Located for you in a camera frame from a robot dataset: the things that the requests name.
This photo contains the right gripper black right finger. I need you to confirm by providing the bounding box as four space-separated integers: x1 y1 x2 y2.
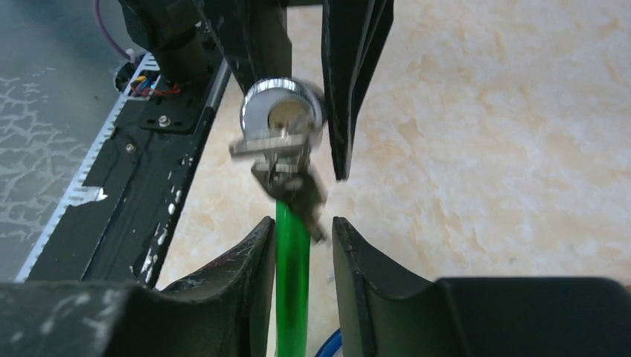
332 217 630 356

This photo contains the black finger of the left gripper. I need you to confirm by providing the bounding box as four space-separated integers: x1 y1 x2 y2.
321 0 394 181
202 0 292 94

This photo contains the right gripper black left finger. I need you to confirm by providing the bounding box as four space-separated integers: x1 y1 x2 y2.
1 217 275 356

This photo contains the blue cable lock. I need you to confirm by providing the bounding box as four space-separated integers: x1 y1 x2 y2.
315 328 342 357

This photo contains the green cable lock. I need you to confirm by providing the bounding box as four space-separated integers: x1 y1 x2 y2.
230 77 326 356

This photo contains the green lock key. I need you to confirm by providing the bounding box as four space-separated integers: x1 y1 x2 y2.
228 132 327 243

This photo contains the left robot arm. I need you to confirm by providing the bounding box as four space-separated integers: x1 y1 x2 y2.
121 1 394 181

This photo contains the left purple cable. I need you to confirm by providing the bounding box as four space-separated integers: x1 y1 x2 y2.
93 0 136 64

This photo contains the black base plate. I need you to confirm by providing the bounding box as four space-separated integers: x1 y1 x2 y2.
16 51 230 287

